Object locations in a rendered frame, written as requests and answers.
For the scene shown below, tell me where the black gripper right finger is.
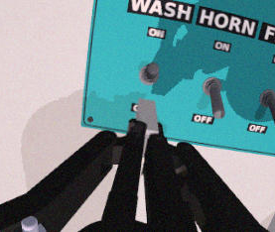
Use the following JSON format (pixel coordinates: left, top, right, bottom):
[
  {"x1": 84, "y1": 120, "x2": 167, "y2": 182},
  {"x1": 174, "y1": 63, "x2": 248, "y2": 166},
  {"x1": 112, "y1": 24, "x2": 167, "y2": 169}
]
[{"x1": 141, "y1": 99, "x2": 269, "y2": 232}]

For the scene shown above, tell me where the teal switch console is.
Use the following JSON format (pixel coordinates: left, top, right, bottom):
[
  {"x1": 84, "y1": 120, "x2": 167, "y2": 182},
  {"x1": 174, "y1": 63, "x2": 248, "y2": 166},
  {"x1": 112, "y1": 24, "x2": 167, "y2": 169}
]
[{"x1": 80, "y1": 0, "x2": 275, "y2": 157}]

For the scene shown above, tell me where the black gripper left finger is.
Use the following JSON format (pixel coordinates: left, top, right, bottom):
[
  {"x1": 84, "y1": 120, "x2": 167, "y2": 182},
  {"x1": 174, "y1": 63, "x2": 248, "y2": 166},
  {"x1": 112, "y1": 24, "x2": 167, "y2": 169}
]
[{"x1": 0, "y1": 98, "x2": 148, "y2": 232}]

